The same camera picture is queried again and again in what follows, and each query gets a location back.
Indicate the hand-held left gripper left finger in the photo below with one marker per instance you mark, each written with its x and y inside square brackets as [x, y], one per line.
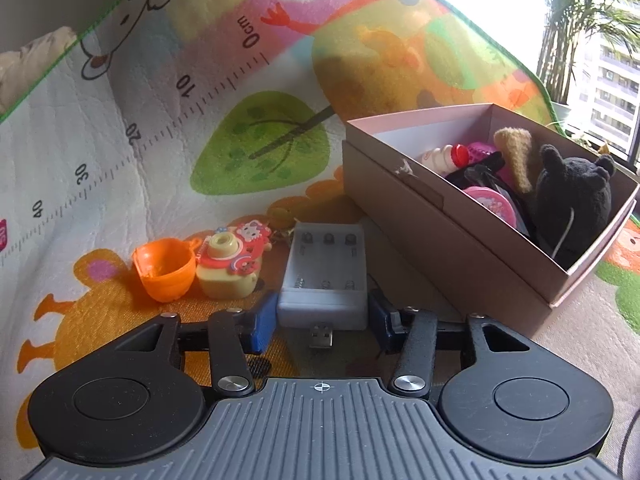
[262, 320]

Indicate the orange plastic bowl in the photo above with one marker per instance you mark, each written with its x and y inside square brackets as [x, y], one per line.
[165, 280]

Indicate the white battery charger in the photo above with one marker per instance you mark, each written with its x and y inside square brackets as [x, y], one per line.
[320, 305]

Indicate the pink cardboard box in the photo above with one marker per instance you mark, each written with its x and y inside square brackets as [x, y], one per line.
[450, 255]

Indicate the white plant pot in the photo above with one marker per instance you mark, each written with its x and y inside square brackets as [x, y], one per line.
[560, 115]

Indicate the black plush toy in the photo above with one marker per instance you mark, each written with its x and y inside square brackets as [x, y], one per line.
[575, 205]

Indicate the yellow toy camera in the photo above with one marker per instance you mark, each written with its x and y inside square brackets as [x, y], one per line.
[225, 285]

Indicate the apartment building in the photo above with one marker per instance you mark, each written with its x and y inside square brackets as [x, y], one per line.
[615, 90]

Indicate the printed play mat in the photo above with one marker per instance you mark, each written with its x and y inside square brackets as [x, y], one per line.
[150, 110]

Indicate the palm plant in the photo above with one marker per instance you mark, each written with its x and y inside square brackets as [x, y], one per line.
[565, 35]

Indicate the fuzzy yellow sock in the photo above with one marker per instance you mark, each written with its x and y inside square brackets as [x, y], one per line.
[517, 155]

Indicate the small white bottle red cap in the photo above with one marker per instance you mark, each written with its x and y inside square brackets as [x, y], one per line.
[440, 157]

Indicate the pink round tin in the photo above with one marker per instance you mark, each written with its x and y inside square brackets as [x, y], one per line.
[487, 202]

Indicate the pink mesh ball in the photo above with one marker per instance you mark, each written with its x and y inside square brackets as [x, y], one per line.
[480, 152]

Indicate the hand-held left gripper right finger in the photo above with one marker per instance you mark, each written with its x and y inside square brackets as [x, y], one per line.
[382, 320]

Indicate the beige pillow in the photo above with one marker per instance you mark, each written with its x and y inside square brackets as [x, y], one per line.
[30, 60]

